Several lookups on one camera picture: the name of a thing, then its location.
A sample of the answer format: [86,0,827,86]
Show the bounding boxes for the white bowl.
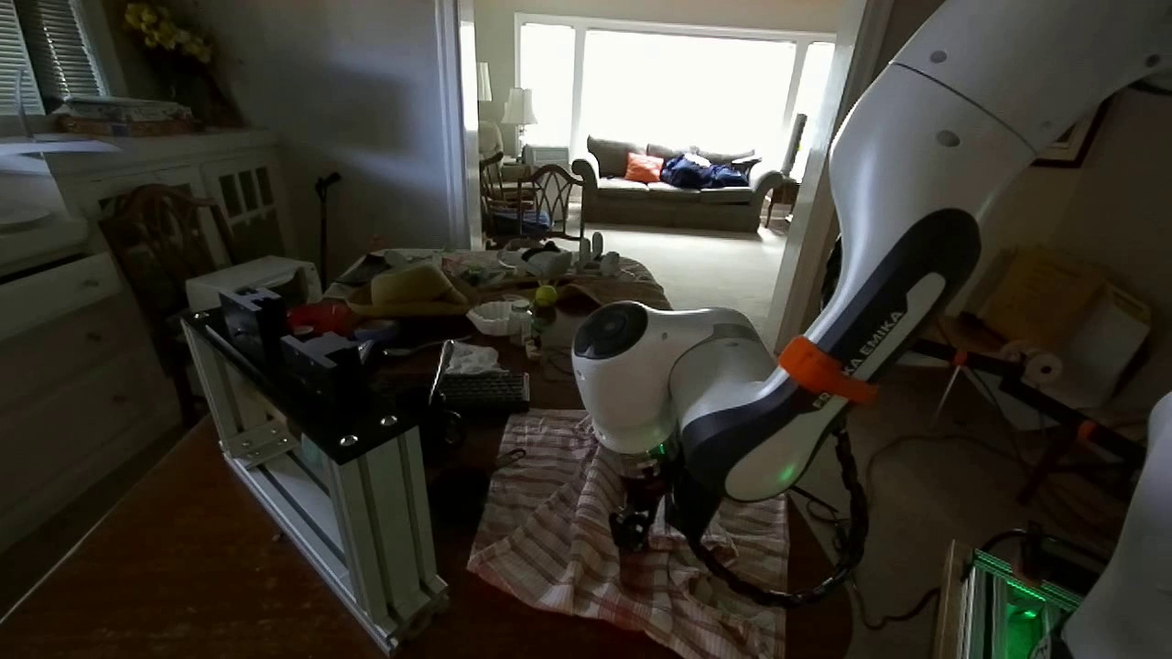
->
[465,296,521,340]

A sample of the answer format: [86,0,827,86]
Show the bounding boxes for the white plastic box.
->
[178,253,326,319]

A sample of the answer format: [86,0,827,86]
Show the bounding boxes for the blue blanket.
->
[659,148,753,191]

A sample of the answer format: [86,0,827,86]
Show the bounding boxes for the orange cushion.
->
[620,152,665,186]

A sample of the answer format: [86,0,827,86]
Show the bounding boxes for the brown wooden dining chair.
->
[96,180,233,424]

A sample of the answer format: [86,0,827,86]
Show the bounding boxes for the white table lamp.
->
[499,86,541,158]

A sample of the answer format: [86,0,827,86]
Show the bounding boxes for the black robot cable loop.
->
[663,419,871,610]

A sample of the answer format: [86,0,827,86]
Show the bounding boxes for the black floor cable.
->
[846,424,983,632]

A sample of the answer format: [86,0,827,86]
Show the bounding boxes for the white wooden rack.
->
[178,270,449,657]

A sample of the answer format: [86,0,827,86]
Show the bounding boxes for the dark wooden armchair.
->
[476,152,592,248]

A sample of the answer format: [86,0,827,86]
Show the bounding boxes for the red bowl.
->
[285,296,360,340]

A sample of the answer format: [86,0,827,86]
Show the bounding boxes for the black camera tripod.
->
[901,325,1151,491]

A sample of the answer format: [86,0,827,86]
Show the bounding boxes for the yellow cardboard box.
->
[967,247,1155,405]

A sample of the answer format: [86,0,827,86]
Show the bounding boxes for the brown woven placemat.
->
[561,248,675,314]

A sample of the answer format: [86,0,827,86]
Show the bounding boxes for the white sideboard cabinet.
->
[0,126,295,552]

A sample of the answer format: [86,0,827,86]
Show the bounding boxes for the white window shutter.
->
[0,0,125,121]

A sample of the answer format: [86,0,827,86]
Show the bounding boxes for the yellow flower bouquet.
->
[117,0,224,71]

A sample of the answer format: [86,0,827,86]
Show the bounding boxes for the yellow straw hat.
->
[366,260,469,322]

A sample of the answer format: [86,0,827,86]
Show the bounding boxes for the green-lit control box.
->
[937,532,1103,659]

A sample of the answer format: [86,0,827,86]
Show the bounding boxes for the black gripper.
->
[609,448,680,564]

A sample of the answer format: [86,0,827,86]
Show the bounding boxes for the dark grey sofa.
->
[569,131,784,235]

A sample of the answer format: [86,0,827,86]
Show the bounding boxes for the red striped white cloth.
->
[465,405,793,659]

